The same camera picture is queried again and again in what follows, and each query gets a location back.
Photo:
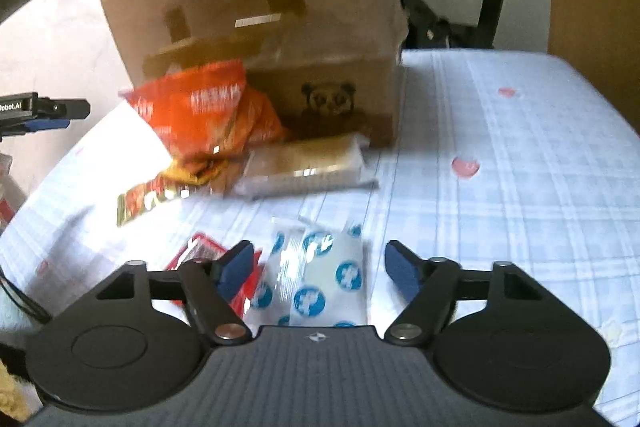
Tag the white packet with blue circles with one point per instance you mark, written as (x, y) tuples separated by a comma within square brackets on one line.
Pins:
[(320, 277)]

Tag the wooden panel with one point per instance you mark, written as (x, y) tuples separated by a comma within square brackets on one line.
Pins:
[(595, 7)]

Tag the red printed plastic bag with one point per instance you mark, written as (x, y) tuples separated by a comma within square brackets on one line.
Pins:
[(6, 187)]

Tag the orange snack packet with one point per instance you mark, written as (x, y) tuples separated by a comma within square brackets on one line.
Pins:
[(195, 112)]

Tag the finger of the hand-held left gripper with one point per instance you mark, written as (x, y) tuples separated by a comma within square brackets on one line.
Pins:
[(65, 109), (47, 125)]

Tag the yellow snack packet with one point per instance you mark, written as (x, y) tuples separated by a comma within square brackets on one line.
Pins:
[(197, 171)]

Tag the red and gold snack packet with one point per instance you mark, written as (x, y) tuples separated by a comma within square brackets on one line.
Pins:
[(150, 199)]

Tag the checkered tablecloth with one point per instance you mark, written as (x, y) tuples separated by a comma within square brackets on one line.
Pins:
[(500, 217)]

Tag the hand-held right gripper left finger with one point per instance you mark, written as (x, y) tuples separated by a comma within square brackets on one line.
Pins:
[(235, 269)]

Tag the beige cracker packet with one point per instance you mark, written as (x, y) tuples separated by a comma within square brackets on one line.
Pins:
[(305, 164)]

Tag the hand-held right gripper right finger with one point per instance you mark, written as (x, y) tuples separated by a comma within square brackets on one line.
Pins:
[(402, 269)]

